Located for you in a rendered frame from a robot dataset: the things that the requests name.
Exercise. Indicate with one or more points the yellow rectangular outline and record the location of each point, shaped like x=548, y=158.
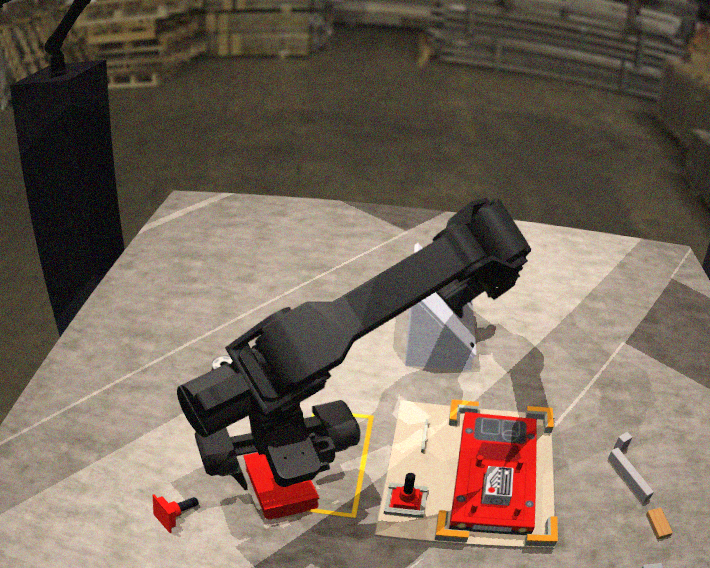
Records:
x=358, y=489

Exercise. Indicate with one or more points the orange rectangular block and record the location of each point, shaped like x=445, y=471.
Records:
x=659, y=523

